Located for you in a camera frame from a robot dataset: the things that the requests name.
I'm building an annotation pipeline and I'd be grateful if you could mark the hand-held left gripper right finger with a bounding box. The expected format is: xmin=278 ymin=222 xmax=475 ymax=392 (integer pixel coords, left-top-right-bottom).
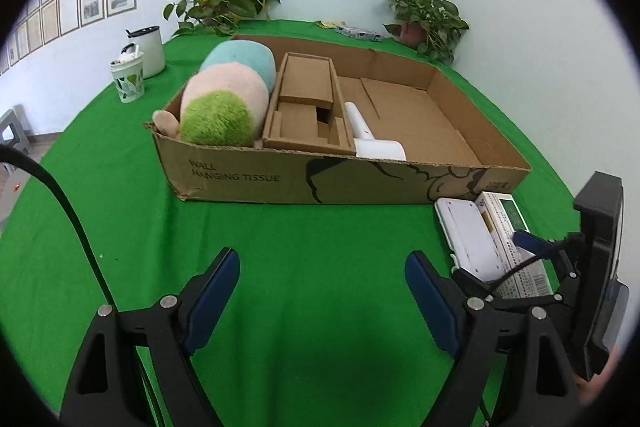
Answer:
xmin=404 ymin=251 xmax=591 ymax=427

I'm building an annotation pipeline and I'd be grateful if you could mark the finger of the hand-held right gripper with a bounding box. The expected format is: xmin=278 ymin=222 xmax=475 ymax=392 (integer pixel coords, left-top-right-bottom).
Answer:
xmin=512 ymin=229 xmax=583 ymax=288
xmin=452 ymin=268 xmax=571 ymax=308

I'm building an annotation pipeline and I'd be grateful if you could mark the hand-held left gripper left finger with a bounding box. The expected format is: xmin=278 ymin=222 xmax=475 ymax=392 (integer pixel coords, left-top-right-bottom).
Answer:
xmin=59 ymin=248 xmax=242 ymax=427

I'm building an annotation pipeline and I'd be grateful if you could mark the white and green medicine box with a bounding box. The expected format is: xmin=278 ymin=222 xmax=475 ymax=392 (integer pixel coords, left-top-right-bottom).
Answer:
xmin=475 ymin=191 xmax=556 ymax=300

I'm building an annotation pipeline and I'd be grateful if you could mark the white plastic case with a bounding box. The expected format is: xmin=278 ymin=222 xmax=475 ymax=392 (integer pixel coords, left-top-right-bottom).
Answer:
xmin=434 ymin=198 xmax=507 ymax=284

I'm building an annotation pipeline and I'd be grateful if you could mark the white handheld fan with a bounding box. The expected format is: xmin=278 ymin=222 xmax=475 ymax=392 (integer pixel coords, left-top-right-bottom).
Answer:
xmin=344 ymin=102 xmax=408 ymax=161

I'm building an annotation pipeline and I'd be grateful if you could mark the large cardboard box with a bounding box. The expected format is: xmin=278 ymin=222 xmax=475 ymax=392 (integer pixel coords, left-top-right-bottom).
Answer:
xmin=145 ymin=34 xmax=532 ymax=206

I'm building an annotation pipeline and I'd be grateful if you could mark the pastel plush toy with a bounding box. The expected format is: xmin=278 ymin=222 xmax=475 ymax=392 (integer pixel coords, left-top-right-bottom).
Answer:
xmin=152 ymin=41 xmax=277 ymax=148

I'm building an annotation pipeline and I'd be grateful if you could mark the long narrow cardboard box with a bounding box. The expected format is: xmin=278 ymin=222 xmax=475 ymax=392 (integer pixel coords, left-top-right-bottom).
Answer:
xmin=261 ymin=52 xmax=358 ymax=156

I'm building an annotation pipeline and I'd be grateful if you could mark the person's right hand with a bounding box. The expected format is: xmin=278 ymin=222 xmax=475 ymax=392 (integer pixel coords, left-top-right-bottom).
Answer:
xmin=572 ymin=342 xmax=626 ymax=408

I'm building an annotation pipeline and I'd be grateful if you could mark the green tablecloth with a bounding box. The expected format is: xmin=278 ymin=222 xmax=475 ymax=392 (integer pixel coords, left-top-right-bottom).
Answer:
xmin=0 ymin=19 xmax=601 ymax=427

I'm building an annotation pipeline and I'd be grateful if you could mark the leaf-patterned white cup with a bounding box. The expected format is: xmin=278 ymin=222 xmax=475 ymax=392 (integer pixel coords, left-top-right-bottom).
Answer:
xmin=110 ymin=44 xmax=147 ymax=104

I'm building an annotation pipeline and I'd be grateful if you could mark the potted plant in pink pot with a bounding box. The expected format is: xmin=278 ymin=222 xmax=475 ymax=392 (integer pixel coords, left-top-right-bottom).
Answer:
xmin=372 ymin=0 xmax=471 ymax=66

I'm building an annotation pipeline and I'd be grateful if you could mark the white kettle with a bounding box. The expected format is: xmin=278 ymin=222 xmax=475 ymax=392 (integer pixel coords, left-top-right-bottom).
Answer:
xmin=125 ymin=25 xmax=166 ymax=78

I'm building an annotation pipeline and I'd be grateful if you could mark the grey stool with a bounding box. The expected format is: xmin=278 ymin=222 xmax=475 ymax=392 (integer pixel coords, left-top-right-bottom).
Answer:
xmin=0 ymin=104 xmax=30 ymax=152

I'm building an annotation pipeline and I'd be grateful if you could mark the patterned tissue pack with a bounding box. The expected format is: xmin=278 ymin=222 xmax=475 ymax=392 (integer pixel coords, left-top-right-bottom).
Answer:
xmin=336 ymin=24 xmax=385 ymax=42

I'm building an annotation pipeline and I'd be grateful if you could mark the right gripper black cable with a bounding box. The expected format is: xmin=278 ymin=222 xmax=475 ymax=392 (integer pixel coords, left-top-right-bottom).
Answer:
xmin=482 ymin=243 xmax=571 ymax=298

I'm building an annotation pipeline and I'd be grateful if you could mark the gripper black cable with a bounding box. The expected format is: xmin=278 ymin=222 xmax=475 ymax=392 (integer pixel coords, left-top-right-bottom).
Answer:
xmin=0 ymin=145 xmax=118 ymax=310
xmin=482 ymin=243 xmax=571 ymax=298

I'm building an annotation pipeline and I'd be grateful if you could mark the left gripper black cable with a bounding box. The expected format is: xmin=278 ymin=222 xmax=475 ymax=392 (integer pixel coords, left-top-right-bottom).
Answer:
xmin=0 ymin=145 xmax=118 ymax=310

